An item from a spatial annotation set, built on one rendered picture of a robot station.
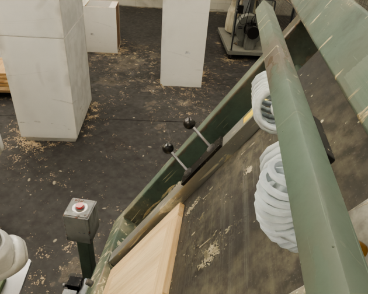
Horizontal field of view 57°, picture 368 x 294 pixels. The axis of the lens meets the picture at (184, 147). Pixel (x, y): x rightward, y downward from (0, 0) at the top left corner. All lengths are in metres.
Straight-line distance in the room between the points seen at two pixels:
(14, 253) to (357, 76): 1.28
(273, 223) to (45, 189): 2.99
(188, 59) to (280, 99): 4.50
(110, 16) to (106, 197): 3.52
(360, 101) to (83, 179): 2.91
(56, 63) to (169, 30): 1.80
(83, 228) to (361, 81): 1.36
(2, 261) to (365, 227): 1.26
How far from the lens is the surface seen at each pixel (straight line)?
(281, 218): 0.28
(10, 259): 1.46
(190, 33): 4.65
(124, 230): 1.58
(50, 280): 2.58
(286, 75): 0.30
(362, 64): 0.57
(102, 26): 5.92
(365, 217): 0.38
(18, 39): 3.35
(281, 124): 0.25
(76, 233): 1.69
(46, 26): 3.24
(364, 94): 0.51
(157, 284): 0.96
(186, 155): 1.31
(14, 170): 3.50
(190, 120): 1.03
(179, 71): 4.82
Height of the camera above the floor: 2.08
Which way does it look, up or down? 35 degrees down
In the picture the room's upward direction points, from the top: 5 degrees clockwise
